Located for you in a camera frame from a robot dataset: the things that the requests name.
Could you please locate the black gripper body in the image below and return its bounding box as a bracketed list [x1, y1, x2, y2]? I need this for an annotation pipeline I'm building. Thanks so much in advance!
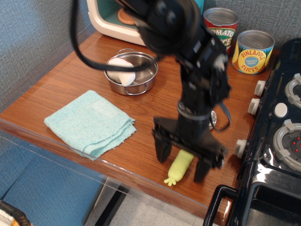
[152, 103, 228, 168]

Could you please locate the white plush mushroom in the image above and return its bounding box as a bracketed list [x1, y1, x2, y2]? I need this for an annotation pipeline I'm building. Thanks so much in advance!
[107, 57, 136, 87]

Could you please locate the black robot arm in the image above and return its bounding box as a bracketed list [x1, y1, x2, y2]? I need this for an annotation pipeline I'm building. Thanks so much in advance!
[120, 0, 230, 182]

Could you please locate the teal toy microwave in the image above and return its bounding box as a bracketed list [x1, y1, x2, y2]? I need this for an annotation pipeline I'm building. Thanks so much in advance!
[87, 0, 204, 51]

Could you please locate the black toy stove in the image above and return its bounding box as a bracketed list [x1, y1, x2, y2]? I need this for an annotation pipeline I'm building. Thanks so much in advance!
[204, 38, 301, 226]

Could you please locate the clear acrylic table guard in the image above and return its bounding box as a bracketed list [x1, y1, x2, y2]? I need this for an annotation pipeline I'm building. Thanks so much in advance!
[0, 118, 231, 226]

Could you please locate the tomato sauce can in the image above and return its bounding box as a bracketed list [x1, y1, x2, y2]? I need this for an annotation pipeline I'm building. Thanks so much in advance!
[203, 8, 239, 54]

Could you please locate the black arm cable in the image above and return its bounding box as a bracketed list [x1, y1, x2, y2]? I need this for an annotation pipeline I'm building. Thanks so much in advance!
[70, 0, 165, 72]

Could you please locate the folded teal cloth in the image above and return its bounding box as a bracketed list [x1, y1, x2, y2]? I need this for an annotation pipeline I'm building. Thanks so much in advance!
[44, 90, 136, 160]

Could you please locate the pineapple slices can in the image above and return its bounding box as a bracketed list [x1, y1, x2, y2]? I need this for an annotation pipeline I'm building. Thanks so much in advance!
[232, 30, 275, 75]

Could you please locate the corn-handled metal spoon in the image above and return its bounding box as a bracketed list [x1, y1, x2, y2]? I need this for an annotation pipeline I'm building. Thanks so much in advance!
[164, 149, 195, 186]

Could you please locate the small steel pan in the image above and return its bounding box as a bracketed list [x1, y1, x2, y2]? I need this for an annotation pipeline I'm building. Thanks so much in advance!
[104, 48, 158, 96]

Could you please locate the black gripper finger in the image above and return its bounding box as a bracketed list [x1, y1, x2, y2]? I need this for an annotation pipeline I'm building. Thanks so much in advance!
[194, 160, 211, 182]
[155, 138, 172, 163]

